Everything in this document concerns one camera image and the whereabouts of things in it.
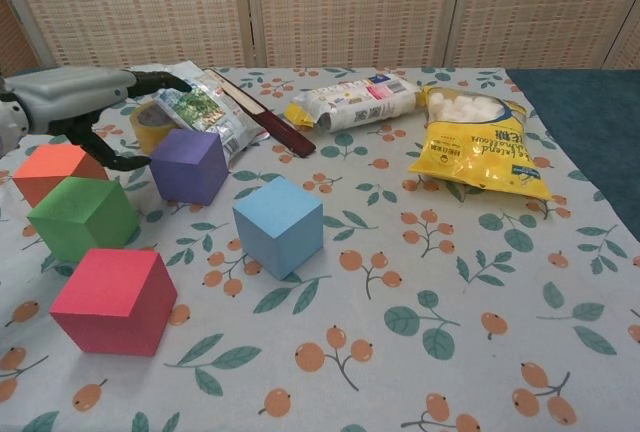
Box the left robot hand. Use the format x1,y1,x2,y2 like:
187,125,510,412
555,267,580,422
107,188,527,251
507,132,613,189
4,66,194,173

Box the green foam cube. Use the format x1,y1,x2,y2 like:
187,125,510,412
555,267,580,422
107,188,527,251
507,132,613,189
26,176,141,264

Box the purple foam cube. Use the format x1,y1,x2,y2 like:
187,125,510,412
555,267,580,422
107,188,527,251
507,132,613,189
149,127,230,206

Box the pink red foam cube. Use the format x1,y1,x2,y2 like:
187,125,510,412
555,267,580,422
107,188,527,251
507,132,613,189
48,247,179,358

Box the light blue foam cube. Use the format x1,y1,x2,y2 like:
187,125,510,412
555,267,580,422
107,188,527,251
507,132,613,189
231,176,325,282

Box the orange foam cube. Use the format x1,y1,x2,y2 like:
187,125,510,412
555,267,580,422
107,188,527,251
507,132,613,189
11,143,109,209

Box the yellowish clear tape roll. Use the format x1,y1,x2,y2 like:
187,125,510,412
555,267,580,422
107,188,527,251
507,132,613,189
130,100,177,154

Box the silver snack bag green picture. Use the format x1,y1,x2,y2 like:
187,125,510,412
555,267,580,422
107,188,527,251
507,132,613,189
149,61,272,170

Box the dark red folded fan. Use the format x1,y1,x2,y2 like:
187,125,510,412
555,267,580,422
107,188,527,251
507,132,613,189
205,67,317,159

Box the white biscuit pack yellow end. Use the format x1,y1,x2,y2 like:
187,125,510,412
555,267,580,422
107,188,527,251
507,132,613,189
284,71,422,134

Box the woven folding screen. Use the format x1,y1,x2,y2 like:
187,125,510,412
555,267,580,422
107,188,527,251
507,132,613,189
0,0,640,78

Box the fruit and leaf print tablecloth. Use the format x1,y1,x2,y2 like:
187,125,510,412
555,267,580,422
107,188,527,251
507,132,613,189
0,65,640,432

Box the yellow marshmallow bag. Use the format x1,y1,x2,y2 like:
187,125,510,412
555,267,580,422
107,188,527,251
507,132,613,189
408,83,554,203

